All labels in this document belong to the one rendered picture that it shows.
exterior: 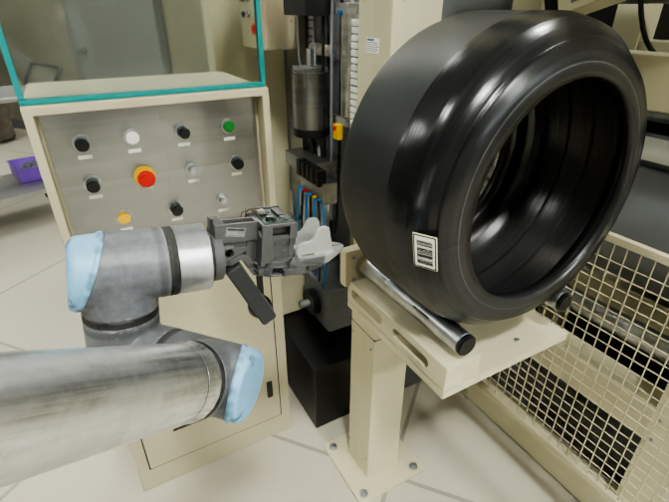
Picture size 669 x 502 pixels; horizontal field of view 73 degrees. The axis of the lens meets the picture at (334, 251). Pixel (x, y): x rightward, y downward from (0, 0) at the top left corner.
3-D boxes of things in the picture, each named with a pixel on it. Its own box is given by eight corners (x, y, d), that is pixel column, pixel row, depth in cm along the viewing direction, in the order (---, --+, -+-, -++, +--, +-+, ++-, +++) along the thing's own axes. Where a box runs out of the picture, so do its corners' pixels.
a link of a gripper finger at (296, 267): (329, 260, 66) (273, 269, 62) (328, 269, 66) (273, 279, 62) (315, 247, 69) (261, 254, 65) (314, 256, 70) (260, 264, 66)
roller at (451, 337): (366, 274, 111) (354, 269, 109) (375, 258, 111) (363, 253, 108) (468, 358, 85) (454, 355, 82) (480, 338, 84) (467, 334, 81)
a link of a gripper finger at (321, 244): (355, 225, 67) (300, 232, 63) (350, 261, 70) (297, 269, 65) (344, 218, 70) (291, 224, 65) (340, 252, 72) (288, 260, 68)
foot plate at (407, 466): (323, 445, 169) (323, 442, 168) (381, 417, 180) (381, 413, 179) (360, 507, 148) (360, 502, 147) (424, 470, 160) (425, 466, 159)
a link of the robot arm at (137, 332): (147, 422, 55) (137, 335, 51) (75, 398, 59) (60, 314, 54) (193, 379, 64) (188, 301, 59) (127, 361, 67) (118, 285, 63)
